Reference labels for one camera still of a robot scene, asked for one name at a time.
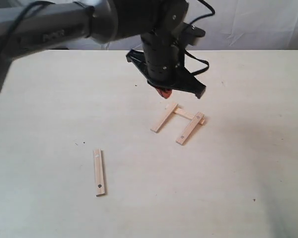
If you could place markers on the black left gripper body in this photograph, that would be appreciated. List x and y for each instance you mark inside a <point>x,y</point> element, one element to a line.
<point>162,64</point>

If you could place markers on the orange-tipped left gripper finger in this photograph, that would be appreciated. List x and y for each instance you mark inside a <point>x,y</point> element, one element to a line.
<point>165,93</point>

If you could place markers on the plain wooden stick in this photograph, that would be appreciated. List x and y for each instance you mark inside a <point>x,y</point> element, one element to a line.
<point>162,120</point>

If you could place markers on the wooden stick with holes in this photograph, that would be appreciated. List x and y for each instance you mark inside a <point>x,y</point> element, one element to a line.
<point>189,129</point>
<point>99,173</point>

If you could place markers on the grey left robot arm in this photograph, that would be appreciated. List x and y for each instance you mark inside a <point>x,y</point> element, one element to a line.
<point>42,25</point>

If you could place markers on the short wooden crossbar stick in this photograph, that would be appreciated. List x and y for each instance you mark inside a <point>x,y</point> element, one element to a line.
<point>187,115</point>

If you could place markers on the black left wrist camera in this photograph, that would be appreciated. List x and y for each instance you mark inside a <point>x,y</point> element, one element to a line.
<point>190,35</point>

